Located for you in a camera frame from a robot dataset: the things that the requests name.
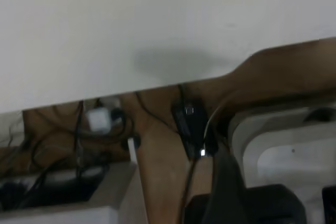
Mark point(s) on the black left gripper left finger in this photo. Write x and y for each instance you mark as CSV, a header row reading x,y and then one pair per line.
x,y
228,195

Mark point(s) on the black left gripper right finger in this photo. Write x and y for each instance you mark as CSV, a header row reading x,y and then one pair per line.
x,y
330,205

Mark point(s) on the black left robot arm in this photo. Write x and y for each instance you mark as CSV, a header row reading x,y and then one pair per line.
x,y
275,205

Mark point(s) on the white plug charger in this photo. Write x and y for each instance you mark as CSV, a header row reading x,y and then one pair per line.
x,y
98,120

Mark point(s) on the grey rounded robot base plate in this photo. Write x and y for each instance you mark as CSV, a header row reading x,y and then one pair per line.
x,y
275,129

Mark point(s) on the black power strip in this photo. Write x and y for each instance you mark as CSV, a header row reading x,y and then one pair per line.
x,y
60,182

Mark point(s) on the black power adapter brick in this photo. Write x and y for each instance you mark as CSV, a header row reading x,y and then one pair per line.
x,y
191,124

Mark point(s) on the white table leg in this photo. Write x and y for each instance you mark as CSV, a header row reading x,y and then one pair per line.
x,y
132,150

